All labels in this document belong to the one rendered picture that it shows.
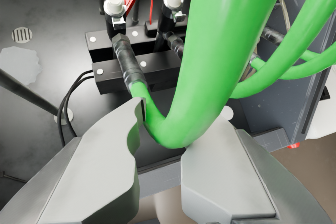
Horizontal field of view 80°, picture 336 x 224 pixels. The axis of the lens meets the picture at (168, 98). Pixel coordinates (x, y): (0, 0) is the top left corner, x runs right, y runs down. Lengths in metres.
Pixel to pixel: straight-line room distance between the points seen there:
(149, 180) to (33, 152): 0.27
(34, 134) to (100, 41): 0.26
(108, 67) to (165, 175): 0.22
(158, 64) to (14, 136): 0.35
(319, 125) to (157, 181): 0.35
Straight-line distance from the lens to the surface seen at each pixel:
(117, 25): 0.27
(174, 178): 0.39
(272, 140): 0.49
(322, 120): 0.54
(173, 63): 0.39
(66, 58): 0.57
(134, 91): 0.17
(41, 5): 0.66
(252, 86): 0.17
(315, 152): 1.95
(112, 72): 0.38
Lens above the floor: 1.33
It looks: 71 degrees down
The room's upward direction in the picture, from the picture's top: 39 degrees clockwise
